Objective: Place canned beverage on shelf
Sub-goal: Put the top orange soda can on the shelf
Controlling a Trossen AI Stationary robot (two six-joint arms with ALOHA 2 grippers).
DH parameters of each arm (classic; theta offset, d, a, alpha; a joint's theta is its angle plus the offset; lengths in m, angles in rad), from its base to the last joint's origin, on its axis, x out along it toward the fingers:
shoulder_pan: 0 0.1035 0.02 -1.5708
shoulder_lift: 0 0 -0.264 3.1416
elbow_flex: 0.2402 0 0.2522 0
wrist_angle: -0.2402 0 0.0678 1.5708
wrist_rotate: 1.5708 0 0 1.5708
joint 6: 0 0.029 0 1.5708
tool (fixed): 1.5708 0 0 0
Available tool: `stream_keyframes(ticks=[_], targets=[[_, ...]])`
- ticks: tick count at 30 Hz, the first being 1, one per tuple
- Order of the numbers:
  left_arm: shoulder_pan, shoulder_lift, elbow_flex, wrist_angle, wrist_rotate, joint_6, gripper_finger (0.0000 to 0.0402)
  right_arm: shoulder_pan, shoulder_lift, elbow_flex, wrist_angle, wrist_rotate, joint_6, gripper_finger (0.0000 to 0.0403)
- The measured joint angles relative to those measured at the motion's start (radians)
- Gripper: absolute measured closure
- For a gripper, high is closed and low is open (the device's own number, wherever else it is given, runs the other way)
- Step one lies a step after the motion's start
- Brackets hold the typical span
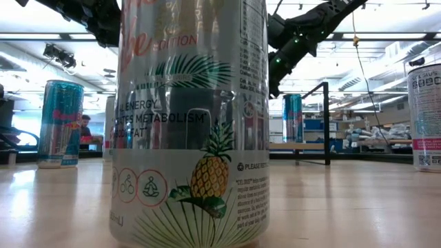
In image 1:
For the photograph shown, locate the hanging cable yellow connector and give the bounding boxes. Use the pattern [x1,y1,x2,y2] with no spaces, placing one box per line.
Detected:
[350,10,393,152]

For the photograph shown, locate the blue storage bins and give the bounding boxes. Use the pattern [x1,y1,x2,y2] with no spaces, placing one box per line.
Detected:
[302,118,325,131]

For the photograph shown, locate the white Celsius can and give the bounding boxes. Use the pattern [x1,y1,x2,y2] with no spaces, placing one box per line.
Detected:
[407,63,441,173]

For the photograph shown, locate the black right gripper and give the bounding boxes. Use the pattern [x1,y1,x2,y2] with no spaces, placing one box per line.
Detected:
[267,44,300,100]

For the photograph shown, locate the wooden shelf black wire frame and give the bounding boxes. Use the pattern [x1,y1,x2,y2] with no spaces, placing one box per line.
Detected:
[268,81,331,166]

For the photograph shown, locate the black ceiling spotlight cluster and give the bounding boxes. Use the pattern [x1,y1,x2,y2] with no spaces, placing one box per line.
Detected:
[43,43,77,70]

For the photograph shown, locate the grey plastic bags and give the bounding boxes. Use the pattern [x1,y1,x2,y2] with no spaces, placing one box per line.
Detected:
[346,123,411,141]

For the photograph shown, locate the black aluminium table frame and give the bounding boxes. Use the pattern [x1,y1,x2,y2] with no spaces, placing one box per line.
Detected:
[0,151,414,165]

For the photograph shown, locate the person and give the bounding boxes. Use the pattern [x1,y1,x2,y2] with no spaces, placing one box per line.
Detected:
[79,114,93,151]

